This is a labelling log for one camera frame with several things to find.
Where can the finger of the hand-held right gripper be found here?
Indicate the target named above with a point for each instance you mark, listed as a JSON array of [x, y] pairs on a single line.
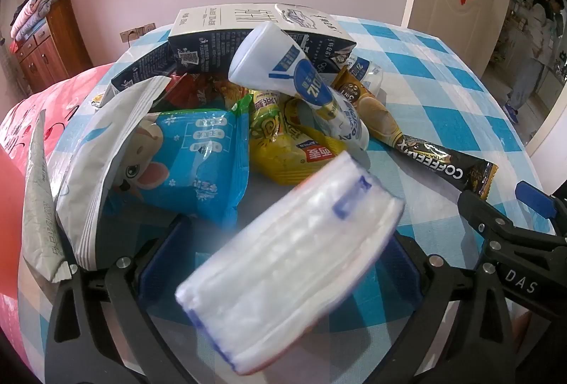
[[483, 211], [536, 198]]

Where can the brown coffee mix packet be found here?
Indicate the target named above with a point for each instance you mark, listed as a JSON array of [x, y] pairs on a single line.
[[443, 167]]

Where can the yellow snack packet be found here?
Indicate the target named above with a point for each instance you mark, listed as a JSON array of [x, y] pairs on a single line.
[[283, 153]]

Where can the wooden cabinet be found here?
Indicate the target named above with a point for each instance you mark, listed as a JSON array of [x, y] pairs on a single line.
[[48, 47]]

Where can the pile of folded blankets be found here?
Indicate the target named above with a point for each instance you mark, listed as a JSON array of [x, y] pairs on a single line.
[[35, 7]]

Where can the wall socket strip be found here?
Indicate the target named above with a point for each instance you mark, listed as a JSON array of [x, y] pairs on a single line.
[[137, 31]]

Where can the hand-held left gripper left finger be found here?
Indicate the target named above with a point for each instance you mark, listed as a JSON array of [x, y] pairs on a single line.
[[161, 260]]

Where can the dark blue milk carton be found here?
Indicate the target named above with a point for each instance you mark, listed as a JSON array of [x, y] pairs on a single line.
[[212, 38], [141, 71], [319, 36]]

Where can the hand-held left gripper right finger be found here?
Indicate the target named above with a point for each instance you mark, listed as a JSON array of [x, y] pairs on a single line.
[[405, 273]]

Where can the blue checked tablecloth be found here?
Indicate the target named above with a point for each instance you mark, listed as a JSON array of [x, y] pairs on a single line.
[[443, 78]]

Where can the white tissue pack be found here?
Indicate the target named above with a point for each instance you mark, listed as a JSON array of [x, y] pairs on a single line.
[[288, 268]]

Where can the pink printed blanket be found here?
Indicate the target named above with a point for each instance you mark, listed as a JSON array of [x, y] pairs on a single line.
[[44, 100]]

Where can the silver white snack bag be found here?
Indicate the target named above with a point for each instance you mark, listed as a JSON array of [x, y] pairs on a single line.
[[97, 153]]

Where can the white blue plastic tube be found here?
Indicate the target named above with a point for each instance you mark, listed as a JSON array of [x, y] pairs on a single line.
[[288, 69]]

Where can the clear plastic bottle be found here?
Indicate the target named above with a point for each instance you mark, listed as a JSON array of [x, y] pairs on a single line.
[[370, 76]]

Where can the blue mouse snack packet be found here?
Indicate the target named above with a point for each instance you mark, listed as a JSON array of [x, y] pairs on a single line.
[[199, 180]]

